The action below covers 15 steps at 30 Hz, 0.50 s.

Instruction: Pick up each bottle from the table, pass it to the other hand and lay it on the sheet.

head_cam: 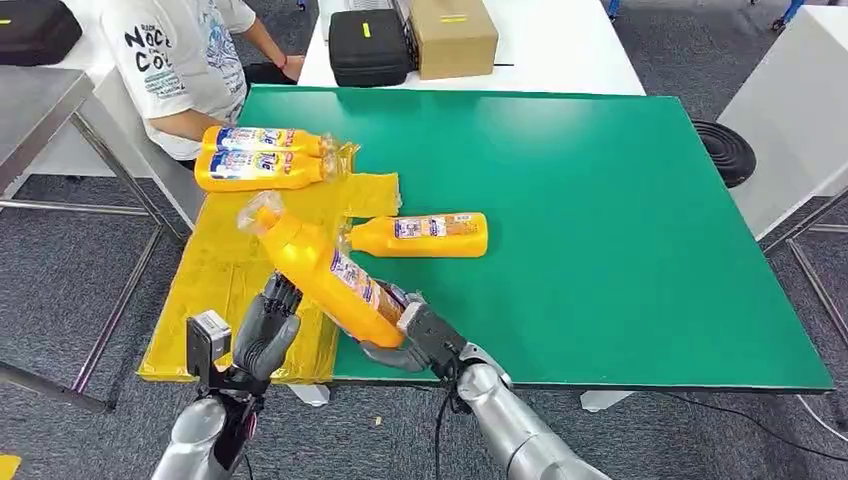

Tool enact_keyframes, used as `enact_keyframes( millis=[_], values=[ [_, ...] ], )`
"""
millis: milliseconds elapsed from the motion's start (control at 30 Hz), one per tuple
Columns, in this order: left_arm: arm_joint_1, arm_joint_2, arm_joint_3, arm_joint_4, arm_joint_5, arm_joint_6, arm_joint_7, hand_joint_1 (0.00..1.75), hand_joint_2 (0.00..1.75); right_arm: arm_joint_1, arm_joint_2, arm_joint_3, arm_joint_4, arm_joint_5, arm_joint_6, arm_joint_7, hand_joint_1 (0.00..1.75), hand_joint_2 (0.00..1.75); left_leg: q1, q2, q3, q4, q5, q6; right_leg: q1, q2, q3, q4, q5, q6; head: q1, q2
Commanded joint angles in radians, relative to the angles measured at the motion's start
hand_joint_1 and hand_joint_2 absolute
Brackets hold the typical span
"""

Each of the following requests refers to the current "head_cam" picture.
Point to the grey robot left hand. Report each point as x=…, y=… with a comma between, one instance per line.
x=265, y=331

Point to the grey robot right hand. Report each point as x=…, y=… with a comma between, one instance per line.
x=397, y=359

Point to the orange drink bottle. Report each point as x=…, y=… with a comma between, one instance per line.
x=424, y=237
x=324, y=272
x=265, y=171
x=265, y=139

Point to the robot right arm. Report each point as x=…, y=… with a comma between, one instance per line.
x=523, y=430

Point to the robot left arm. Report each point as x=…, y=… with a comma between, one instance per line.
x=192, y=437

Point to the yellow plastic sheet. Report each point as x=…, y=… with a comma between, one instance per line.
x=218, y=278

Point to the work table white legs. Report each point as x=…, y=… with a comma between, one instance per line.
x=311, y=394

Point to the grey bench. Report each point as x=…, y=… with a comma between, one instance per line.
x=179, y=192

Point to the green table mat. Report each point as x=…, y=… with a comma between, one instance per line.
x=596, y=232

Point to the person's left hand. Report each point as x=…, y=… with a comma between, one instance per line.
x=293, y=66

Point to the person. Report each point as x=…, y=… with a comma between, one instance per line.
x=179, y=66

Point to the yellow floor marker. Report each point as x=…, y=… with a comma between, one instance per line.
x=8, y=467

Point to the black carrying case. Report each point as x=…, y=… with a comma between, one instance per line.
x=36, y=30
x=368, y=50

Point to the brown cardboard box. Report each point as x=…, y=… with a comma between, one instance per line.
x=450, y=36

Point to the grey ribbed metal device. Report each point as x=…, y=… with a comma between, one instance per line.
x=374, y=4

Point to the black round ribbed disc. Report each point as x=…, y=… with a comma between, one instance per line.
x=722, y=151

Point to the white table steel legs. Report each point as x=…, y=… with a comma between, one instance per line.
x=795, y=99

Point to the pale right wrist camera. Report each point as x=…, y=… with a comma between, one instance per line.
x=434, y=338

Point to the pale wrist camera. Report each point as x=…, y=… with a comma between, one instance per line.
x=434, y=338
x=208, y=338

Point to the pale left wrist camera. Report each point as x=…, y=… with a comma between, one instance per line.
x=208, y=338

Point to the blue frame leg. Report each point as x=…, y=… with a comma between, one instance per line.
x=613, y=6
x=788, y=10

